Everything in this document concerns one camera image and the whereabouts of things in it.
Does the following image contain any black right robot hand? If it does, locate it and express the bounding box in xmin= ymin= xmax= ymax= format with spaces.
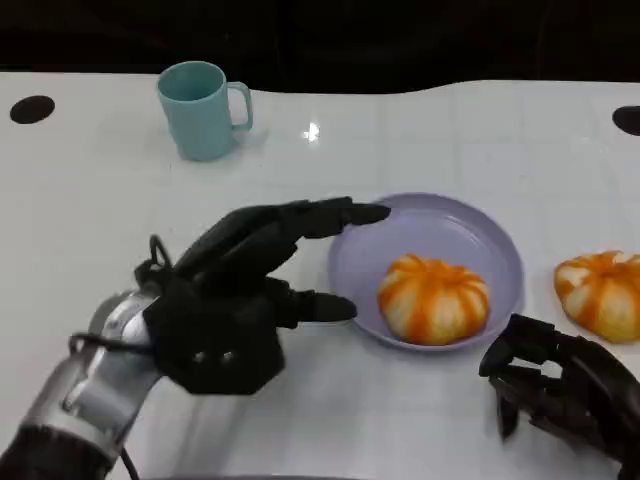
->
xmin=478 ymin=313 xmax=640 ymax=480

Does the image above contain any black looped wrist cable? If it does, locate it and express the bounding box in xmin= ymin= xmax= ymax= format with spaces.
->
xmin=133 ymin=234 xmax=177 ymax=287

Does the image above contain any lilac plate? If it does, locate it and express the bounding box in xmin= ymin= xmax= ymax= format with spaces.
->
xmin=327 ymin=192 xmax=525 ymax=354

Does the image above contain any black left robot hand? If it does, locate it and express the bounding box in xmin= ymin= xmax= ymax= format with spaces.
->
xmin=149 ymin=196 xmax=393 ymax=332

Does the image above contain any black forearm cable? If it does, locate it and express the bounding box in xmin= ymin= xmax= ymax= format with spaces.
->
xmin=68 ymin=331 xmax=154 ymax=357

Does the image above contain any pale green mug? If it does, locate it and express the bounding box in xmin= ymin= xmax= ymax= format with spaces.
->
xmin=156 ymin=60 xmax=254 ymax=162

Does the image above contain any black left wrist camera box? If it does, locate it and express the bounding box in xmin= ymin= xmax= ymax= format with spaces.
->
xmin=144 ymin=293 xmax=286 ymax=397

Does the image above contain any orange white toy bread roll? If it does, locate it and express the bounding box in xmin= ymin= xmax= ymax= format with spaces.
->
xmin=553 ymin=249 xmax=640 ymax=345
xmin=377 ymin=253 xmax=491 ymax=346

